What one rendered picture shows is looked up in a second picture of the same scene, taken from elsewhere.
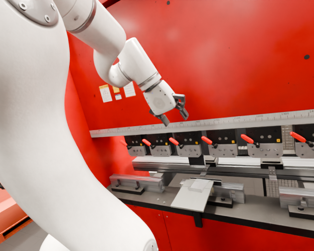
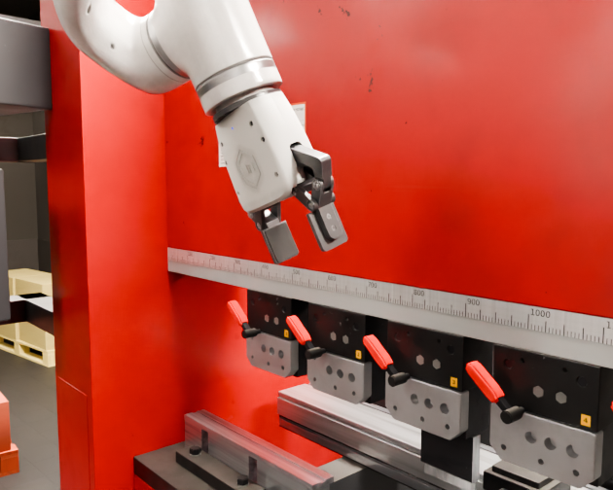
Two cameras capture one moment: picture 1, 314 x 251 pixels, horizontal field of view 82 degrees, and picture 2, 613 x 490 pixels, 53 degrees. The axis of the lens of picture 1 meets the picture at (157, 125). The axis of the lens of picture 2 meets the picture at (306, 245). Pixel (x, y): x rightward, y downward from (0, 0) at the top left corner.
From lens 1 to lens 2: 28 cm
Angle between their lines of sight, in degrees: 19
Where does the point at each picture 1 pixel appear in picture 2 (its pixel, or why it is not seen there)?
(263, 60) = not seen: outside the picture
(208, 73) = (543, 125)
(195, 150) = (448, 409)
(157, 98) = (245, 151)
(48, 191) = not seen: outside the picture
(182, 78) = (452, 131)
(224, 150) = (546, 445)
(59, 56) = not seen: outside the picture
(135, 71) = (185, 43)
